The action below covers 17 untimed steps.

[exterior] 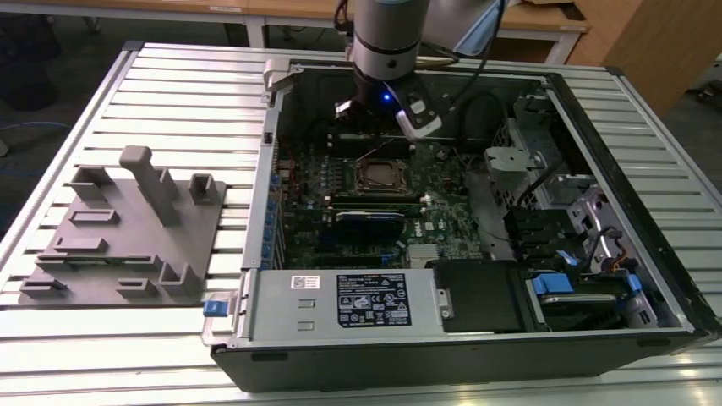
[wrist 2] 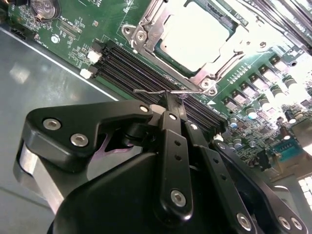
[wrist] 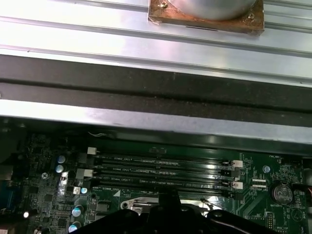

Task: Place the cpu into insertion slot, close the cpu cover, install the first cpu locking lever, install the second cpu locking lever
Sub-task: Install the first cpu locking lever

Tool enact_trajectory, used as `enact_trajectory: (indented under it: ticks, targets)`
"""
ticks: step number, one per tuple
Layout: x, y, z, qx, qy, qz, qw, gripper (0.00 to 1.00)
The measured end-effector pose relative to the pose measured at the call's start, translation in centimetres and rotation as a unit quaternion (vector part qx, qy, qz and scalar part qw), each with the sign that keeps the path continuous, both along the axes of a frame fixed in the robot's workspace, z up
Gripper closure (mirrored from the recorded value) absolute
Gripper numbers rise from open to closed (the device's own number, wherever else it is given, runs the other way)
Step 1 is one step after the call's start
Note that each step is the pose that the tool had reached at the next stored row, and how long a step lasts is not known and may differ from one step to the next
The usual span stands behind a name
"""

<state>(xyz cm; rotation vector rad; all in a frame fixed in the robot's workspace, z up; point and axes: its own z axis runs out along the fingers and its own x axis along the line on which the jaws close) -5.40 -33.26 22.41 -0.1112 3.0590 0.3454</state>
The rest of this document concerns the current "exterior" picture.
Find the grey case latch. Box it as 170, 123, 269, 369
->
262, 58, 294, 92

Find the metal wire locking lever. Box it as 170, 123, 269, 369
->
353, 140, 396, 163

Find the metal socket cover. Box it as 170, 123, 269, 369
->
353, 160, 413, 192

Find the grey plastic bar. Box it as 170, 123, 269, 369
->
464, 171, 517, 261

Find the silver CPU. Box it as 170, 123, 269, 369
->
365, 165, 398, 186

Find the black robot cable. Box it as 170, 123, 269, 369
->
332, 0, 507, 113

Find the wooden desk white frame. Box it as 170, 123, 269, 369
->
261, 0, 591, 64
0, 0, 265, 50

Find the wooden cabinet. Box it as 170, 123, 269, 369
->
565, 0, 722, 118

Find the perforated metal drive cage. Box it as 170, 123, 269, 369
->
483, 95, 568, 212

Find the small silver heat sink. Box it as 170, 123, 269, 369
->
405, 244, 441, 270

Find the black graphics card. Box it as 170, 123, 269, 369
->
332, 209, 408, 257

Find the grey parts rack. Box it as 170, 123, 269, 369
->
15, 145, 229, 308

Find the green motherboard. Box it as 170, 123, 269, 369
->
269, 134, 492, 272

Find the black PC case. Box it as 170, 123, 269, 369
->
200, 58, 722, 394

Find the blue disk carrier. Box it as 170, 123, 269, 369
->
528, 272, 575, 297

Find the silver power supply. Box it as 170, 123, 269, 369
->
236, 268, 448, 344

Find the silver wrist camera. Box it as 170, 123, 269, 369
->
393, 82, 444, 143

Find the black looped cable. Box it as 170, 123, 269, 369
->
456, 91, 507, 143

